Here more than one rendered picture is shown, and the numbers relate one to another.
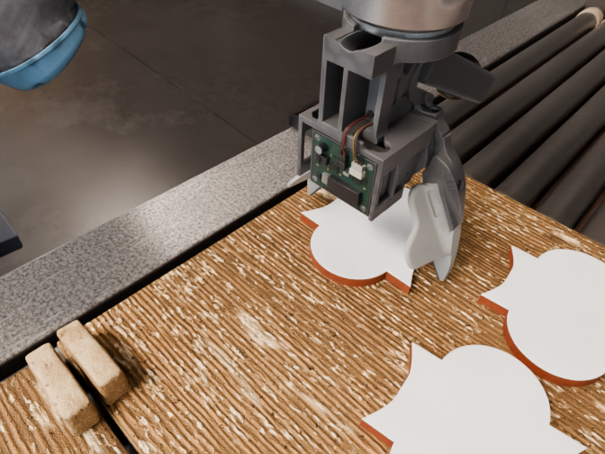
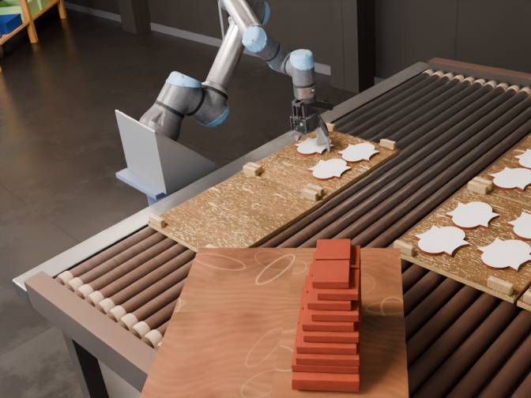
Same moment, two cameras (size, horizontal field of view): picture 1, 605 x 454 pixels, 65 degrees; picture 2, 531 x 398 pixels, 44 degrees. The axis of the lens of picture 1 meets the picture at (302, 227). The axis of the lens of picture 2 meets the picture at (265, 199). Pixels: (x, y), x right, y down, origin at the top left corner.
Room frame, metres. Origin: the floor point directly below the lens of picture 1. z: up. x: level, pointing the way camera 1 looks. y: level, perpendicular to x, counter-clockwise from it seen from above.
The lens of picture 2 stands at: (-1.80, -0.13, 1.96)
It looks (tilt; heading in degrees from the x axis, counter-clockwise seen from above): 30 degrees down; 7
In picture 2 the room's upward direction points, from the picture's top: 6 degrees counter-clockwise
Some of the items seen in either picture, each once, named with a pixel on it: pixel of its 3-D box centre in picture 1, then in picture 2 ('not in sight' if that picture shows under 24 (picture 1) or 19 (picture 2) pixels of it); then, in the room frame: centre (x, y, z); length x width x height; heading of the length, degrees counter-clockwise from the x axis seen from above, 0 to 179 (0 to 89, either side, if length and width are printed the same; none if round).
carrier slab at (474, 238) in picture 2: not in sight; (487, 233); (-0.29, -0.53, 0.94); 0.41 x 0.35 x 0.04; 140
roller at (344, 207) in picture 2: not in sight; (380, 184); (0.09, -0.28, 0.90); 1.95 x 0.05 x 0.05; 140
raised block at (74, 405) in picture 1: (62, 387); (250, 170); (0.14, 0.14, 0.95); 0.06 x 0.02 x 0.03; 48
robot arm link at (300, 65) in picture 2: not in sight; (302, 68); (0.29, -0.04, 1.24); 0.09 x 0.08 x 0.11; 38
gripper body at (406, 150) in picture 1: (380, 108); (305, 113); (0.29, -0.05, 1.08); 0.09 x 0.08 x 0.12; 140
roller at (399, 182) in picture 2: not in sight; (393, 188); (0.06, -0.32, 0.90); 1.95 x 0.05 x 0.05; 140
